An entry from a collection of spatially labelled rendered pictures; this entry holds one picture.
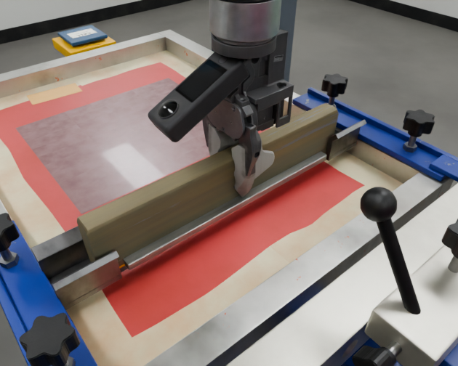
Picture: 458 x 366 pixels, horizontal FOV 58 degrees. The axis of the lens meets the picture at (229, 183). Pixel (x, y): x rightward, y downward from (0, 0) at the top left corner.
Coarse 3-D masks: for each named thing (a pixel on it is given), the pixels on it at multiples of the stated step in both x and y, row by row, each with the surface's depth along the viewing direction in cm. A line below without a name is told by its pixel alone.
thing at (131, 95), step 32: (160, 64) 100; (96, 96) 88; (128, 96) 88; (160, 96) 88; (192, 160) 70; (288, 192) 64; (320, 192) 64; (352, 192) 64; (256, 224) 58; (288, 224) 58
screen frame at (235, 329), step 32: (160, 32) 107; (64, 64) 92; (96, 64) 97; (192, 64) 100; (0, 96) 87; (384, 160) 67; (416, 192) 58; (352, 224) 54; (320, 256) 50; (352, 256) 50; (256, 288) 46; (288, 288) 46; (320, 288) 49; (224, 320) 43; (256, 320) 43; (192, 352) 40; (224, 352) 40
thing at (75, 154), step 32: (64, 96) 88; (0, 128) 78; (32, 128) 78; (64, 128) 78; (96, 128) 78; (128, 128) 78; (32, 160) 70; (64, 160) 70; (96, 160) 70; (128, 160) 70; (160, 160) 70; (64, 192) 64; (96, 192) 64; (64, 224) 58; (224, 224) 58; (160, 256) 54; (192, 256) 54; (224, 256) 54; (128, 288) 50; (160, 288) 50; (192, 288) 50; (128, 320) 47; (160, 320) 47
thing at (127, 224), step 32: (288, 128) 58; (320, 128) 62; (224, 160) 52; (288, 160) 61; (160, 192) 48; (192, 192) 51; (224, 192) 55; (96, 224) 44; (128, 224) 46; (160, 224) 50; (96, 256) 46
